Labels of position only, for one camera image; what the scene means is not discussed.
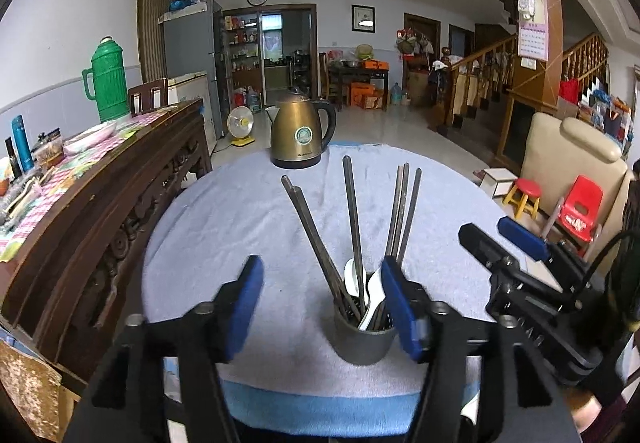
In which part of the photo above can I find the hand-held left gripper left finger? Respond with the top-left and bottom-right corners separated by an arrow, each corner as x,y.
62,254 -> 266,443

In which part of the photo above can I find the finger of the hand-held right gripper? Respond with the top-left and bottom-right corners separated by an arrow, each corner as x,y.
497,217 -> 553,261
458,223 -> 526,276

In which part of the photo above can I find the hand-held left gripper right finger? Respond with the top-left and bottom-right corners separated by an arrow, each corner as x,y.
381,255 -> 583,443

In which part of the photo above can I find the white plastic spoon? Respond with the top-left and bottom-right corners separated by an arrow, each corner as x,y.
344,258 -> 366,299
357,268 -> 388,331

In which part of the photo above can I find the dark metal utensil holder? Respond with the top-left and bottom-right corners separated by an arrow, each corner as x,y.
332,293 -> 398,366

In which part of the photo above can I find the person's right forearm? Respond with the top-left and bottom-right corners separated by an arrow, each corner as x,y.
570,393 -> 626,434

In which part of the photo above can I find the red and yellow stool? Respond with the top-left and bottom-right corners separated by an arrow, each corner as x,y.
502,178 -> 543,220

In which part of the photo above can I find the red plastic child chair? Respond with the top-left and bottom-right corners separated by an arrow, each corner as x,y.
542,174 -> 606,256

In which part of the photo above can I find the white step stool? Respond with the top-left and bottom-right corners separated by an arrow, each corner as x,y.
478,166 -> 518,199

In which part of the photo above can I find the grey-blue towel table cloth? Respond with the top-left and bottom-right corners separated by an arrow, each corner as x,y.
141,143 -> 531,399

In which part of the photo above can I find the carved wooden sideboard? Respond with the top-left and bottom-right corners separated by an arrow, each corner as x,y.
0,98 -> 213,384

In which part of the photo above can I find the yellow floor fan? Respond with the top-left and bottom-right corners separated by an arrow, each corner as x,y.
227,106 -> 256,147

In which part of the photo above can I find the bronze electric kettle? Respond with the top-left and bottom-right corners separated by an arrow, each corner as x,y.
265,87 -> 337,170

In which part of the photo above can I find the long wooden stair railing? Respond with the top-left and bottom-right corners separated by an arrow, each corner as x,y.
440,34 -> 518,129

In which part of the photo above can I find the short wooden stair railing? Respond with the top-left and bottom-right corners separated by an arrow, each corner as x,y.
560,33 -> 611,94

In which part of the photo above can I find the orange cardboard box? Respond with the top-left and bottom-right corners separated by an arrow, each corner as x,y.
350,82 -> 386,110

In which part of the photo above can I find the white chest freezer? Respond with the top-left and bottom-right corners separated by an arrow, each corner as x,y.
165,72 -> 218,156

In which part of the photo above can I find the pink patterned cloth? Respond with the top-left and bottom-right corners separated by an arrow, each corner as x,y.
0,106 -> 178,264

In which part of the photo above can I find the brown mottled board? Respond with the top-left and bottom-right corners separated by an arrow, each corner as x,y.
0,338 -> 63,441

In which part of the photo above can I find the pink shallow bowl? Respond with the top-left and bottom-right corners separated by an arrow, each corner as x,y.
62,120 -> 118,154

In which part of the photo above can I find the wooden dining chair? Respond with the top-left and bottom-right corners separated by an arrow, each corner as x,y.
319,52 -> 346,109

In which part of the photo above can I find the dark wooden chair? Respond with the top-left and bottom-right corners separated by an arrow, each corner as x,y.
127,78 -> 168,116

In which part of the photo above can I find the kitchen shelf with bottles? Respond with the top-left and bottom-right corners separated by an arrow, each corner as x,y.
222,13 -> 263,89

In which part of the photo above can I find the green thermos jug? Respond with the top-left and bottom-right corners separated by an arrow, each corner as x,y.
81,37 -> 130,123

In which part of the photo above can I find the grey refrigerator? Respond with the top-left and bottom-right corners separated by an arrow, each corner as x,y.
159,0 -> 226,139

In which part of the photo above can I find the black bottle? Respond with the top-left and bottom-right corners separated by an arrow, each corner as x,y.
4,136 -> 23,179

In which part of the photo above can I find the blue drinking bottle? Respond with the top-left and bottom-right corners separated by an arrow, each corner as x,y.
11,114 -> 35,173

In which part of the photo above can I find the brown curtain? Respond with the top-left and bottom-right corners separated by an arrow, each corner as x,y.
137,0 -> 187,84

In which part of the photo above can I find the pink wall calendar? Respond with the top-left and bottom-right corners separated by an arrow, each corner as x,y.
517,0 -> 550,61

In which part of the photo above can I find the framed wall picture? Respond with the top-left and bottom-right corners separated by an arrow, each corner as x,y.
351,4 -> 376,32

